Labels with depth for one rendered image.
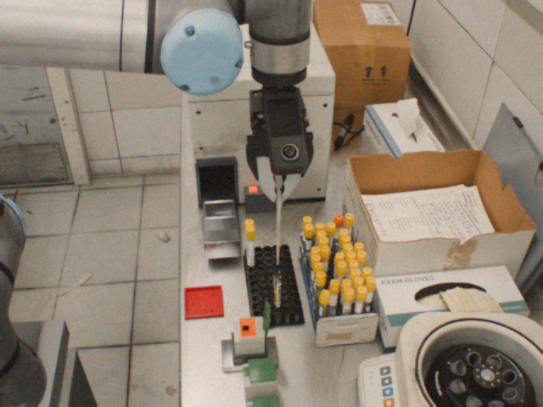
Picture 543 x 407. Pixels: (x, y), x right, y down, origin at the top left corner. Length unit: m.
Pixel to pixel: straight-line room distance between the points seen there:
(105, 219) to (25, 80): 0.67
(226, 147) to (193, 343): 0.39
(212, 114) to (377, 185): 0.36
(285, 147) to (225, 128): 0.42
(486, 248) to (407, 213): 0.19
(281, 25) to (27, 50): 0.28
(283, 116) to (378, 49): 0.81
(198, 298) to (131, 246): 1.41
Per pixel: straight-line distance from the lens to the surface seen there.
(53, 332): 1.00
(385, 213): 1.13
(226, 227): 1.11
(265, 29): 0.68
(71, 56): 0.55
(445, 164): 1.20
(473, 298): 0.98
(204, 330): 1.00
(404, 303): 0.97
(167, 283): 2.27
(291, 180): 0.81
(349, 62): 1.50
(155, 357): 2.06
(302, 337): 0.99
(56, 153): 2.73
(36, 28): 0.54
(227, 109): 1.09
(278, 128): 0.71
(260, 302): 1.01
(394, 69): 1.53
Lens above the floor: 1.67
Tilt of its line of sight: 40 degrees down
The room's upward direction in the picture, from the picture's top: straight up
